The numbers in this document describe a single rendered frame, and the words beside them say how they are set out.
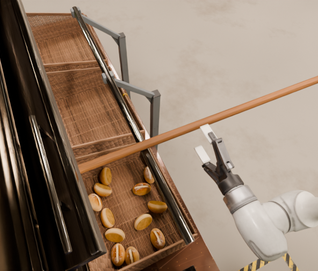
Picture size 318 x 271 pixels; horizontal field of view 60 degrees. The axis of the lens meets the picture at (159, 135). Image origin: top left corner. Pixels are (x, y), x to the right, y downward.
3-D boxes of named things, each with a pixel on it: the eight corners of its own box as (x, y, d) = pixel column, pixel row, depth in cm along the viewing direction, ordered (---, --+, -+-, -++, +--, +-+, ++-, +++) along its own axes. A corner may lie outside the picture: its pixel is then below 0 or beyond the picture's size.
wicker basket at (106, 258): (101, 293, 123) (89, 289, 100) (65, 185, 150) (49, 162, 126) (195, 242, 136) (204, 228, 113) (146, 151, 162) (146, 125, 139)
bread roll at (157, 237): (146, 232, 137) (146, 229, 132) (159, 227, 138) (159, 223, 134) (155, 252, 132) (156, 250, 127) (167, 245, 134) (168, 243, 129)
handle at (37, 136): (84, 252, 54) (76, 257, 54) (45, 125, 70) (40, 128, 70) (71, 250, 49) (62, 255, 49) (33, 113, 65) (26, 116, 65)
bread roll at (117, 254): (110, 245, 133) (109, 242, 128) (124, 242, 134) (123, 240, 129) (111, 268, 128) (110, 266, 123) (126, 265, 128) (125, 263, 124)
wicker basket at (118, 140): (66, 177, 152) (52, 153, 129) (42, 104, 178) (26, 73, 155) (147, 145, 165) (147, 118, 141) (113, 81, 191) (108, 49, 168)
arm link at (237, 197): (228, 218, 85) (218, 200, 88) (252, 206, 88) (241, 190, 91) (236, 208, 78) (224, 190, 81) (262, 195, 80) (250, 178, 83)
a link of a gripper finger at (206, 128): (210, 144, 87) (210, 143, 86) (199, 127, 90) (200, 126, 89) (218, 141, 87) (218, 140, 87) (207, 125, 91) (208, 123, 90)
